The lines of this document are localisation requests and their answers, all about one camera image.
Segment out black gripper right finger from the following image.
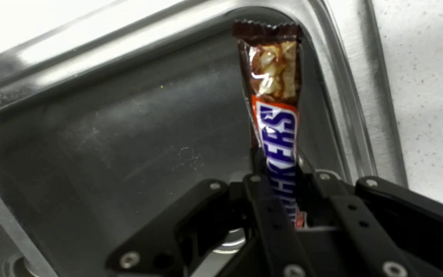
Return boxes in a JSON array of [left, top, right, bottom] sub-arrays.
[[301, 171, 443, 277]]

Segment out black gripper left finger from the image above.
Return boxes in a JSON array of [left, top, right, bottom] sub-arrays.
[[104, 173, 317, 277]]

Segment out brown Snickers snack bar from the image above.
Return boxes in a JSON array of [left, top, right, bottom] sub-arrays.
[[231, 19, 304, 230]]

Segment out stainless steel double sink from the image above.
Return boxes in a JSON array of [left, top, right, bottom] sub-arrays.
[[0, 0, 411, 277]]

